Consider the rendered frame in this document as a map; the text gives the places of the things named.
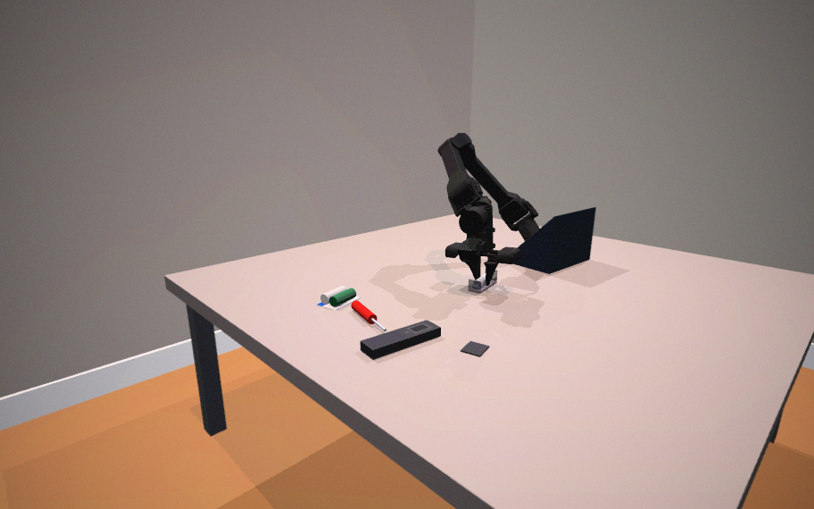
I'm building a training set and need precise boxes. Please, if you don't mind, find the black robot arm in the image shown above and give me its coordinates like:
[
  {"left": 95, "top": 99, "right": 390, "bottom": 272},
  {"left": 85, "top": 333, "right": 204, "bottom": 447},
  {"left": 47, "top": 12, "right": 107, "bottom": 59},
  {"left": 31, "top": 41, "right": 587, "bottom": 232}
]
[{"left": 437, "top": 133, "right": 540, "bottom": 262}]

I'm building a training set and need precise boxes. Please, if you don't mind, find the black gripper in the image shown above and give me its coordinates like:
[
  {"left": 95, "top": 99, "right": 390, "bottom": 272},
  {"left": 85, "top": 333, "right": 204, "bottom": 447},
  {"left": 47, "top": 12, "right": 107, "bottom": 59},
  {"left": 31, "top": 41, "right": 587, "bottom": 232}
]
[{"left": 445, "top": 226, "right": 521, "bottom": 286}]

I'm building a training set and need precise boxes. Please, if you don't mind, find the red-handled screwdriver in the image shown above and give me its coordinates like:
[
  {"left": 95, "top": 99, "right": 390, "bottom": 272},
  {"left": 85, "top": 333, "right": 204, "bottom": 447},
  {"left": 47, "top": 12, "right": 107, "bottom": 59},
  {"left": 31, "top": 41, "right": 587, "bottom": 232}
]
[{"left": 351, "top": 300, "right": 386, "bottom": 331}]

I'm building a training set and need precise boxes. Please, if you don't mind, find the grey battery holder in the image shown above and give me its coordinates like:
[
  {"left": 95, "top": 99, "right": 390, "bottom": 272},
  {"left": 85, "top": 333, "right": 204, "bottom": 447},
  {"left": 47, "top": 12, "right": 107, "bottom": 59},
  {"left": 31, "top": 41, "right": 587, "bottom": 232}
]
[{"left": 468, "top": 270, "right": 497, "bottom": 294}]

